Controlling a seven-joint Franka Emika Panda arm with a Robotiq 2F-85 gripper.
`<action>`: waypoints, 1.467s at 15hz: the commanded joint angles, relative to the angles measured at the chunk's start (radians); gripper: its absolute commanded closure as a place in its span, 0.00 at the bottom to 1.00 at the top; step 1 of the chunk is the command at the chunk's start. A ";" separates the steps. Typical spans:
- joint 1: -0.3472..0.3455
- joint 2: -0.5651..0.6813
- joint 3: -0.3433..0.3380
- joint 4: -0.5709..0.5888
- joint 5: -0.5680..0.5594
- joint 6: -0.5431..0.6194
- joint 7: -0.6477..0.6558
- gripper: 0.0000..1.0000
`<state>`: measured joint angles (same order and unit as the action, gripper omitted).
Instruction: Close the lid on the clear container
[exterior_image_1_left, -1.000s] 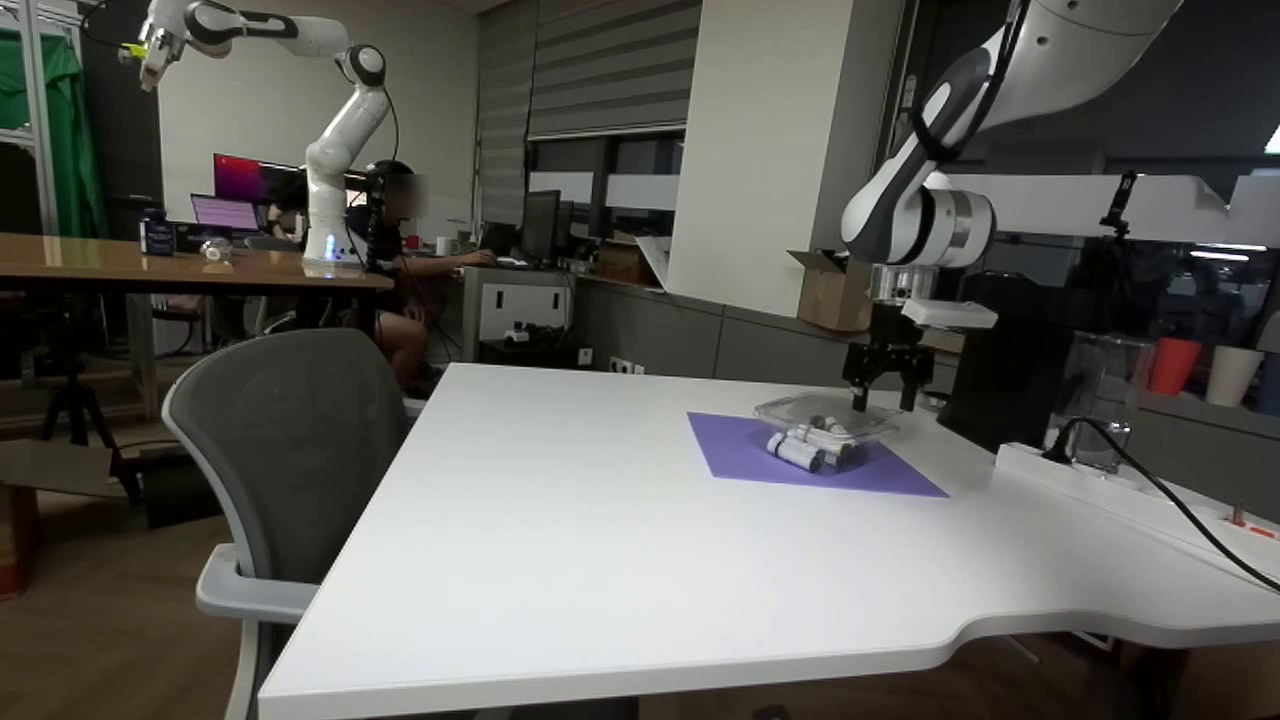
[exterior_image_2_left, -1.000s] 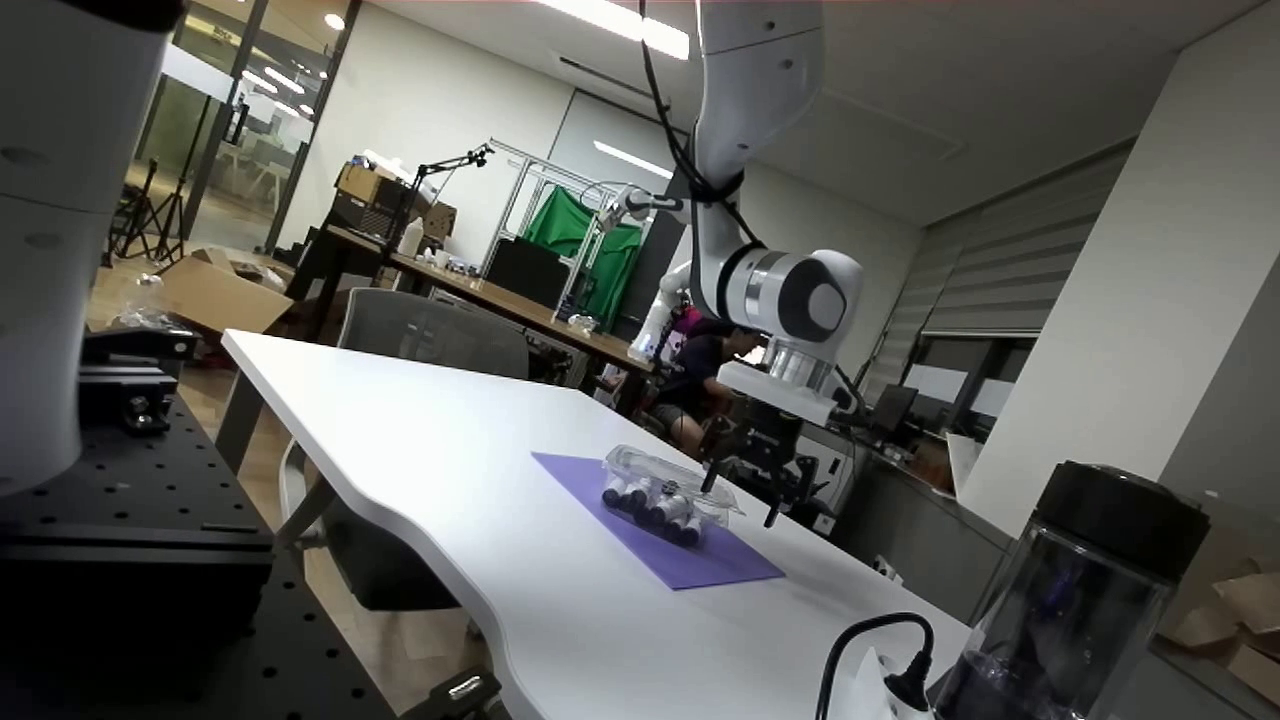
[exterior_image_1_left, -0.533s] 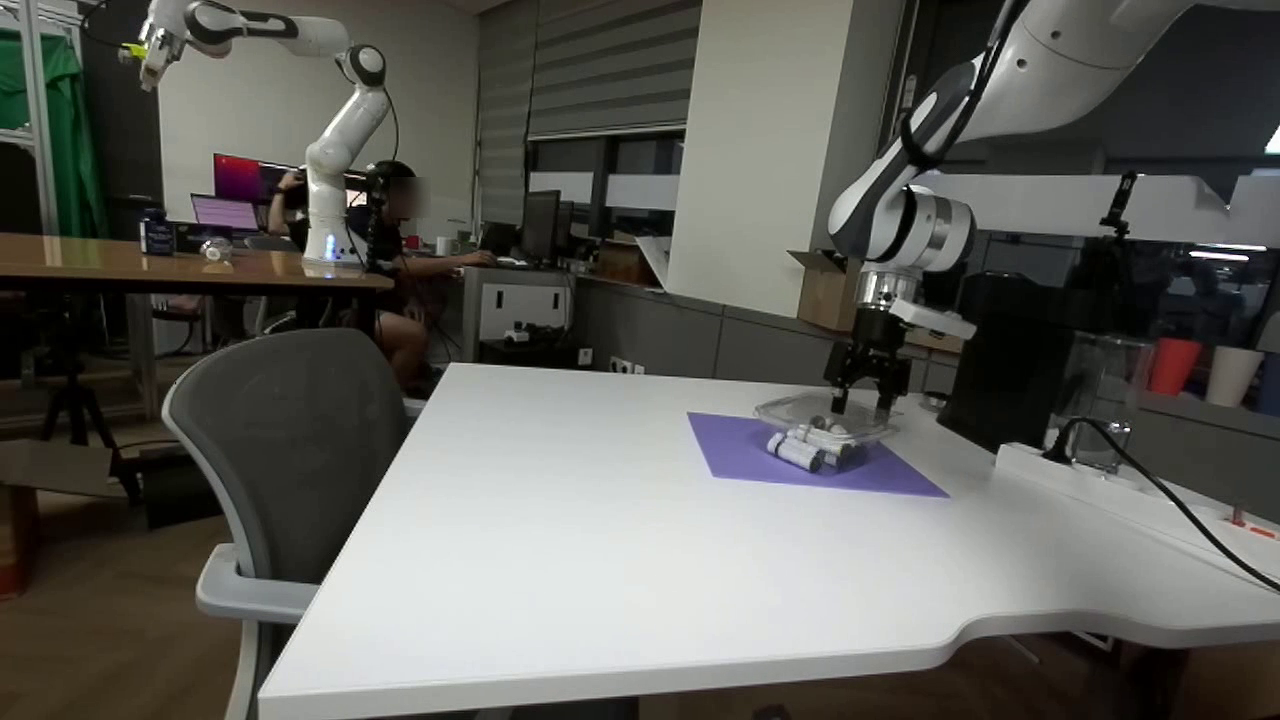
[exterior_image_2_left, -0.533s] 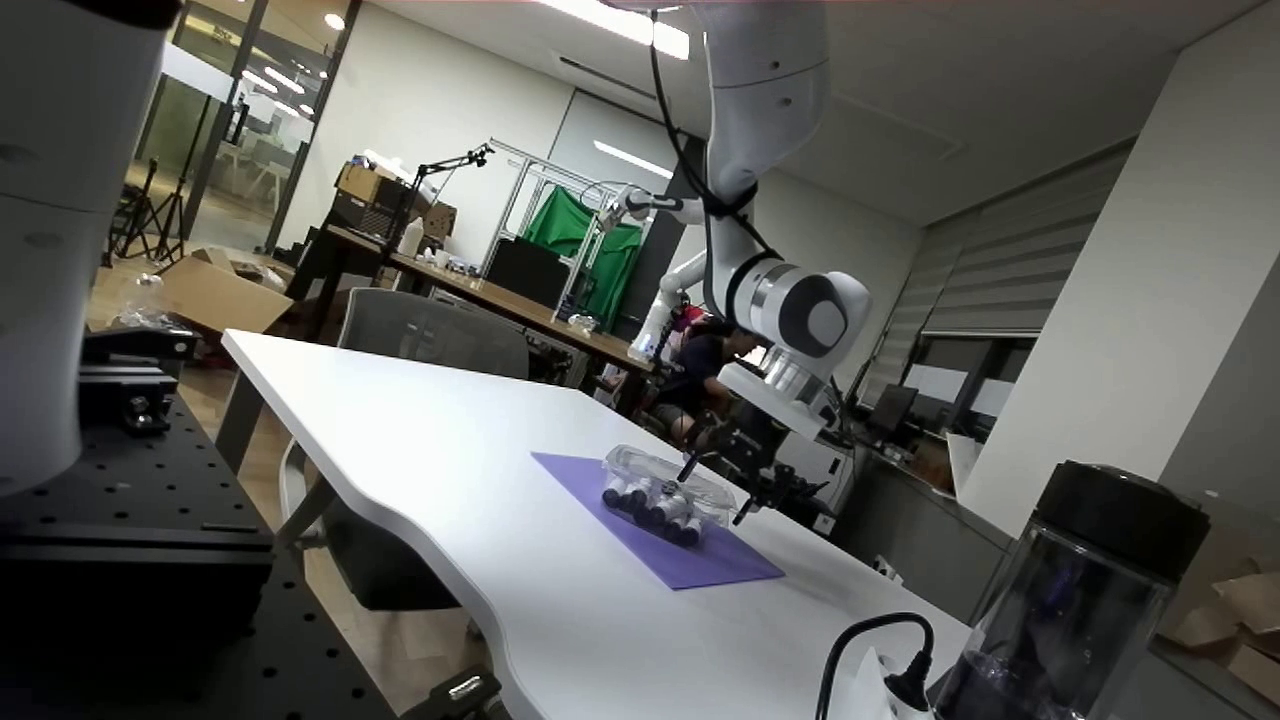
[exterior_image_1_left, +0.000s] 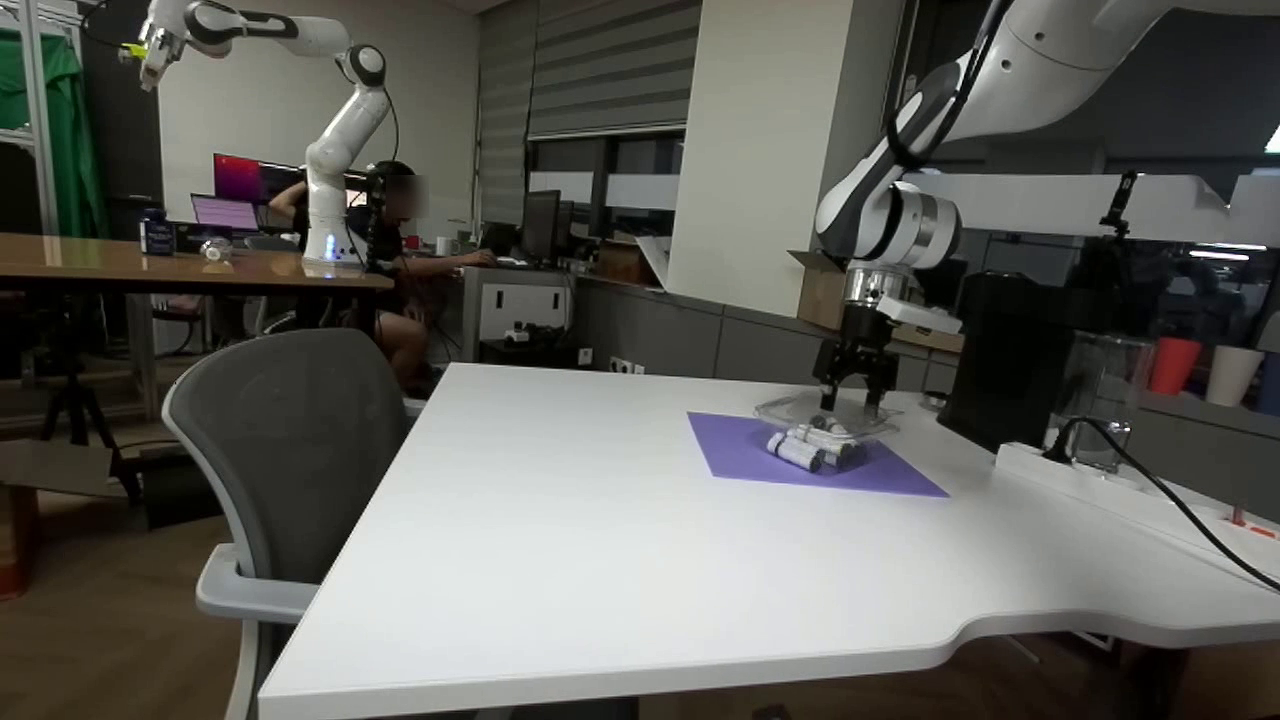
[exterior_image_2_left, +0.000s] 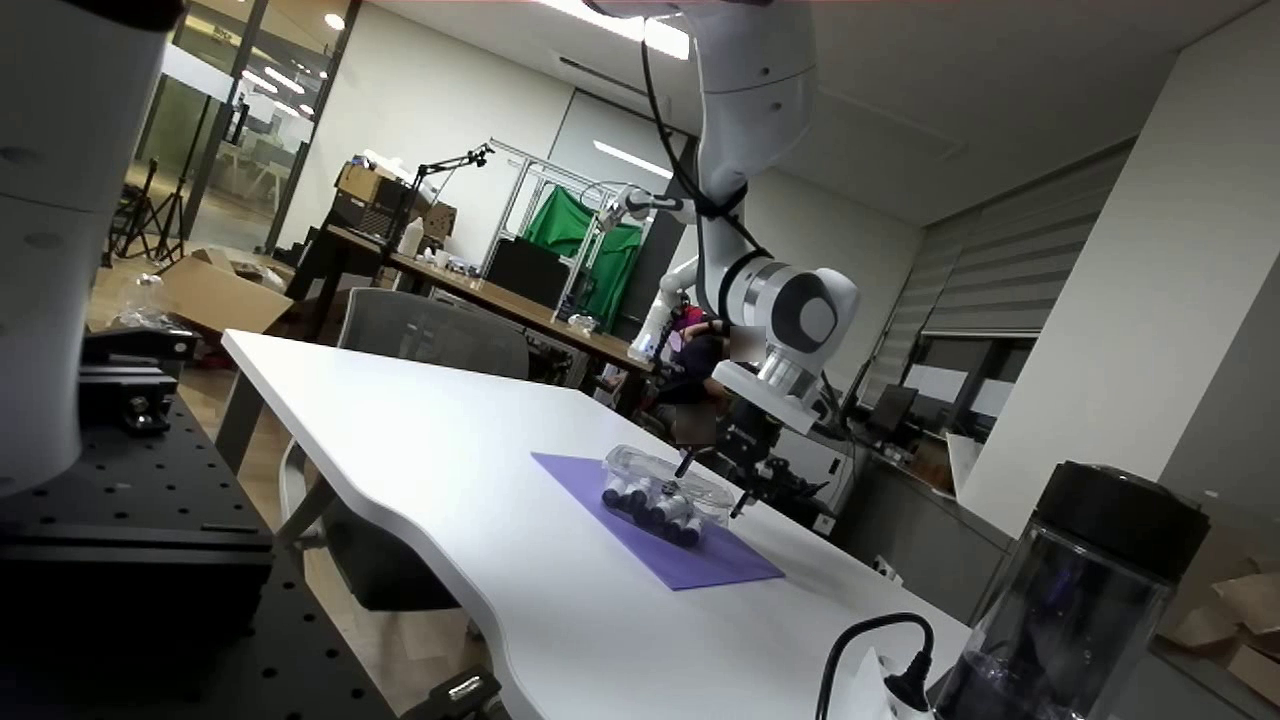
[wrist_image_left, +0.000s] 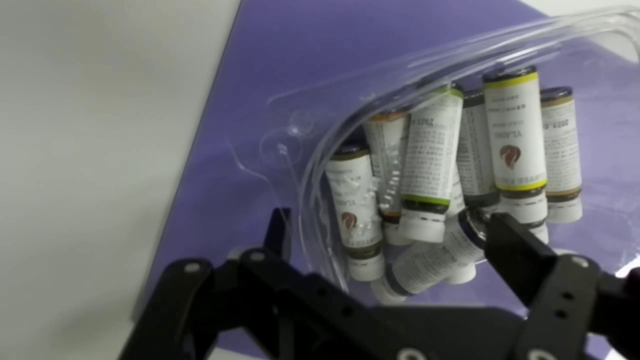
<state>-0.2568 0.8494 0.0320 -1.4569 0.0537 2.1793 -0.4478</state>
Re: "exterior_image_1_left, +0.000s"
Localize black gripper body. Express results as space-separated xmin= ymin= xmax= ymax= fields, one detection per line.
xmin=811 ymin=301 xmax=904 ymax=393

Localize clear plastic container lid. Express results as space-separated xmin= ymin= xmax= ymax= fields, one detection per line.
xmin=752 ymin=381 xmax=912 ymax=447

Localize purple paper mat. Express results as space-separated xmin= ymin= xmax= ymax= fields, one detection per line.
xmin=685 ymin=408 xmax=951 ymax=503

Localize tall black box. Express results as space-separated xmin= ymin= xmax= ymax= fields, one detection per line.
xmin=937 ymin=268 xmax=1076 ymax=455

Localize red cup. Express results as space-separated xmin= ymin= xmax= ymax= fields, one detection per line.
xmin=1144 ymin=333 xmax=1207 ymax=400

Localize white drawer cabinet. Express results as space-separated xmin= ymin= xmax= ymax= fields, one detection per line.
xmin=457 ymin=259 xmax=582 ymax=368

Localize white cup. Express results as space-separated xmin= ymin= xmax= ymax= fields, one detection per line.
xmin=1204 ymin=341 xmax=1263 ymax=411

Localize grey window blinds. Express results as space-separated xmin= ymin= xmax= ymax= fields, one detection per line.
xmin=477 ymin=0 xmax=710 ymax=147

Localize seated person in black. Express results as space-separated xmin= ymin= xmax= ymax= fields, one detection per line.
xmin=262 ymin=156 xmax=495 ymax=393

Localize grey office chair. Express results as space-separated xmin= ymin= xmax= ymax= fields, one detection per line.
xmin=158 ymin=323 xmax=422 ymax=720

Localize laptop with pink screen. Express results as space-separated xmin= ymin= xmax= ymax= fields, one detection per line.
xmin=187 ymin=147 xmax=274 ymax=235

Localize long wooden desk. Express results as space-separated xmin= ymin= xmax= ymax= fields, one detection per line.
xmin=0 ymin=228 xmax=400 ymax=301

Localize dark small bottle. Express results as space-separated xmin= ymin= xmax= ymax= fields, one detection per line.
xmin=137 ymin=203 xmax=182 ymax=259

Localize black tripod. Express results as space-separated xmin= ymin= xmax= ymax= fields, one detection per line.
xmin=37 ymin=293 xmax=128 ymax=455

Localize green cloth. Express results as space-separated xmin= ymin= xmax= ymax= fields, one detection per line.
xmin=0 ymin=29 xmax=107 ymax=242

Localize cardboard box by wall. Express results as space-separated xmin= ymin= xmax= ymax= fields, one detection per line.
xmin=792 ymin=248 xmax=862 ymax=336

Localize thick black power cable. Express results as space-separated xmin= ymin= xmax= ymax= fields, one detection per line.
xmin=1041 ymin=411 xmax=1280 ymax=601

